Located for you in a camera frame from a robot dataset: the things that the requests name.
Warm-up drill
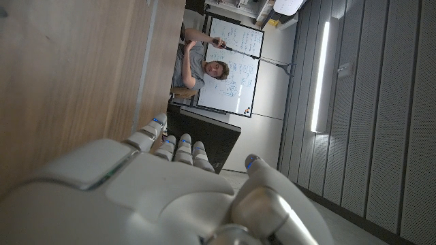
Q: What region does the brown wooden chair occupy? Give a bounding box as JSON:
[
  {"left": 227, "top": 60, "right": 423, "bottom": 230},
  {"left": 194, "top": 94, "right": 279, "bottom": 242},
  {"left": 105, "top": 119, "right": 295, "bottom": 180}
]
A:
[{"left": 170, "top": 86, "right": 198, "bottom": 99}]

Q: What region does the whiteboard with black frame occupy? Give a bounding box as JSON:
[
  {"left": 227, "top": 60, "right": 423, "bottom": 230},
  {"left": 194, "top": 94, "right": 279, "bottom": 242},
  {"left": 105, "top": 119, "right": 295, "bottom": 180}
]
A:
[{"left": 194, "top": 12, "right": 265, "bottom": 118}]

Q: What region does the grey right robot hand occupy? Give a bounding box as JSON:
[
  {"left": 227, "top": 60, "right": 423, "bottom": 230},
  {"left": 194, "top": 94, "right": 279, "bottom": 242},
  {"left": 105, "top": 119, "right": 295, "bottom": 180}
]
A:
[{"left": 0, "top": 112, "right": 337, "bottom": 245}]

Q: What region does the white shelf cabinet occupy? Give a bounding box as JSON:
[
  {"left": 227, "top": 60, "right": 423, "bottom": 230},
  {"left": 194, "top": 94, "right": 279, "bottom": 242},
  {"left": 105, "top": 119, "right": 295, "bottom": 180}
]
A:
[{"left": 204, "top": 0, "right": 277, "bottom": 25}]

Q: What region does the black grabber stick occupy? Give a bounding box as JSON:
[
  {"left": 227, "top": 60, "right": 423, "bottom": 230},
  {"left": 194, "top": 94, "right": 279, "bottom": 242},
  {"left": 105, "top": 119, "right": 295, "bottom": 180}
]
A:
[{"left": 213, "top": 39, "right": 296, "bottom": 77}]

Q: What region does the white ceiling sensor box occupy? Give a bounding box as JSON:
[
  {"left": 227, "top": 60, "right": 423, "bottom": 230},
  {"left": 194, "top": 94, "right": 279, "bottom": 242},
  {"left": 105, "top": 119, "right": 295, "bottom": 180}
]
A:
[{"left": 337, "top": 63, "right": 354, "bottom": 79}]

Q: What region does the ceiling light strip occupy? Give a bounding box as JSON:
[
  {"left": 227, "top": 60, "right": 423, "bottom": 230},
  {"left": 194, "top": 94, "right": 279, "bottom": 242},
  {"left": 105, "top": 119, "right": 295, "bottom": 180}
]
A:
[{"left": 310, "top": 20, "right": 330, "bottom": 133}]

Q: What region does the seated person in grey shirt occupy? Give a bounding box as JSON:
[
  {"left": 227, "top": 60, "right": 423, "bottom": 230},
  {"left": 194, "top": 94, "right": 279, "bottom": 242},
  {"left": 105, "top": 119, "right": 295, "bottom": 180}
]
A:
[{"left": 172, "top": 27, "right": 230, "bottom": 91}]

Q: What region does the black computer monitor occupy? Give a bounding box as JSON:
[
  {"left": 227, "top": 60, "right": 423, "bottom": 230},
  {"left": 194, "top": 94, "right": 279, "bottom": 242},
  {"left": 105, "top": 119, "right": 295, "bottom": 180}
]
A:
[{"left": 166, "top": 103, "right": 242, "bottom": 174}]

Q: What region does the white perforated device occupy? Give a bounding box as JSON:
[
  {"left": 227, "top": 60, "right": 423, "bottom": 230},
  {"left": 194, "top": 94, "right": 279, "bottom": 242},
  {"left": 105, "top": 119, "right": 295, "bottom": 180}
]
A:
[{"left": 272, "top": 0, "right": 305, "bottom": 16}]

